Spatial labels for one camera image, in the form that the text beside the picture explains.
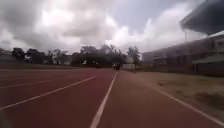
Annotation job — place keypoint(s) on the group of people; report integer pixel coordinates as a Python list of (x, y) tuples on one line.
[(116, 66)]

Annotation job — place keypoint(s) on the small white building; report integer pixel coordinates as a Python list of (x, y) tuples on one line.
[(128, 66)]

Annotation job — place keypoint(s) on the row of dark trees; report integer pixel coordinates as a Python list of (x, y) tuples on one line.
[(95, 56)]

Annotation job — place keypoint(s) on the red running track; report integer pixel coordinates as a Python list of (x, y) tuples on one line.
[(66, 106)]

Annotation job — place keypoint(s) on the patchy grass strip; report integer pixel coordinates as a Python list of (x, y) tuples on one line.
[(186, 86)]

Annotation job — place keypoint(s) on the grey stadium building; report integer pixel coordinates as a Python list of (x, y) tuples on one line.
[(200, 53)]

